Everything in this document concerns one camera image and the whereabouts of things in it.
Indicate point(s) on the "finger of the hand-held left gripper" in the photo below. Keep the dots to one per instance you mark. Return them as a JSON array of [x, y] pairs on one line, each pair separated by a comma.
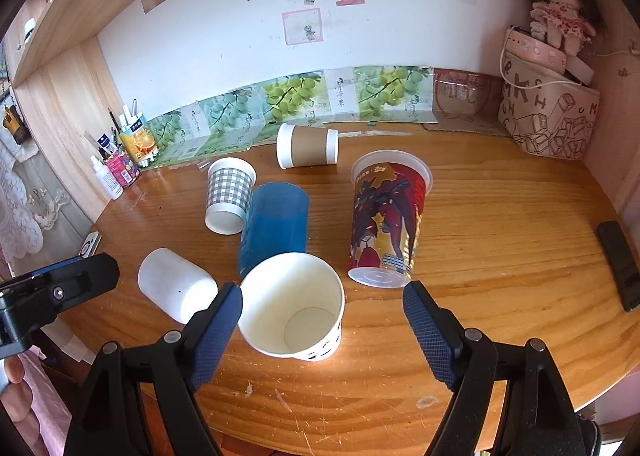
[[75, 281]]

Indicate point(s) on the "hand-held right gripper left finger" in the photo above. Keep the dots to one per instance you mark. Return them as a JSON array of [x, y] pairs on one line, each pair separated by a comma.
[[215, 336]]

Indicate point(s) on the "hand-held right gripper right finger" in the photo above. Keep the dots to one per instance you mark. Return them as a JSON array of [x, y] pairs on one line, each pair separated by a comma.
[[430, 336]]

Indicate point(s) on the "white printed paper cup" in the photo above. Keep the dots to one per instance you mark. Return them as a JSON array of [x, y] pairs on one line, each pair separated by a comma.
[[280, 296]]

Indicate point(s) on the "plain white plastic cup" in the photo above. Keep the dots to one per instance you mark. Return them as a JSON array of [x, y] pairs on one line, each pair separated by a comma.
[[172, 281]]

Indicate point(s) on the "tall red cartoon print cup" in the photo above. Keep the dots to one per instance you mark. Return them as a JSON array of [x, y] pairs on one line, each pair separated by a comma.
[[387, 221]]

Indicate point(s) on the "blue translucent plastic cup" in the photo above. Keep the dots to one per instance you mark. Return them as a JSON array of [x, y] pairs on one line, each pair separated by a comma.
[[275, 221]]

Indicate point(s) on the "grey checked paper cup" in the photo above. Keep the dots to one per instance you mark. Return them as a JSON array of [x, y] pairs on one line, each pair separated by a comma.
[[229, 191]]

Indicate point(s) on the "brown sleeved paper cup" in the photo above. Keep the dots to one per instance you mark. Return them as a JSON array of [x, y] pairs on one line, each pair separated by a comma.
[[310, 146]]

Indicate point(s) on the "person's left hand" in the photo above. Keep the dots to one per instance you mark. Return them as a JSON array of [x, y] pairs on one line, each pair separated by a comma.
[[12, 371]]

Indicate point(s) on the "small white device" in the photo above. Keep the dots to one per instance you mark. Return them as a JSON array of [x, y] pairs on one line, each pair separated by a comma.
[[90, 243]]

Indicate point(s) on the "white lace curtain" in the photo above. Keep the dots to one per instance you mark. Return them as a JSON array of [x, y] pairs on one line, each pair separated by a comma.
[[30, 206]]

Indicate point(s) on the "small white bottle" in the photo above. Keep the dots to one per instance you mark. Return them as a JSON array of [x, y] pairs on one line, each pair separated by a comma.
[[107, 178]]

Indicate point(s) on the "pink pen holder can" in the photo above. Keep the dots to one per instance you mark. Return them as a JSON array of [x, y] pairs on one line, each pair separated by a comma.
[[120, 168]]

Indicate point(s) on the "pink cloth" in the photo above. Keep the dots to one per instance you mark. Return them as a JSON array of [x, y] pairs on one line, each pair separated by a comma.
[[47, 401]]

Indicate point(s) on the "orange juice carton pen holder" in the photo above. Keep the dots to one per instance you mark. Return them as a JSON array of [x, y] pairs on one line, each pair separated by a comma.
[[137, 141]]

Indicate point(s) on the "wooden shelf unit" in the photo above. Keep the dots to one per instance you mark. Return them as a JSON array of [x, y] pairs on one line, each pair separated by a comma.
[[65, 86]]

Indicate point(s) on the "black phone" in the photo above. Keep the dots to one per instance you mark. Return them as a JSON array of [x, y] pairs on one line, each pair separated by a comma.
[[620, 261]]

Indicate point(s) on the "brown cardboard piece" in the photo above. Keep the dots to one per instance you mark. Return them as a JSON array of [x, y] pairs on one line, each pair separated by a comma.
[[465, 96]]

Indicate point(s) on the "beige letter print bag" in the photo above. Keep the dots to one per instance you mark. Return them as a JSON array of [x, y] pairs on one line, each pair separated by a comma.
[[550, 116]]

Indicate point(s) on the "grape print cardboard panel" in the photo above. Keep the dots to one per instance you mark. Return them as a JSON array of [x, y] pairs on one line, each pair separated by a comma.
[[290, 96]]

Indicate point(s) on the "pink round box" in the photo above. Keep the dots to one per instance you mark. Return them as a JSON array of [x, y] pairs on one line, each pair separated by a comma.
[[530, 48]]

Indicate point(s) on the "rag doll with dark hair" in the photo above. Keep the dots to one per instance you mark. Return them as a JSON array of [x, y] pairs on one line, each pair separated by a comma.
[[560, 6]]

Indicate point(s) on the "pink framed wall sticker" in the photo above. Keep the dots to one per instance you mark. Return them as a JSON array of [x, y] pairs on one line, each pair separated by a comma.
[[302, 26]]

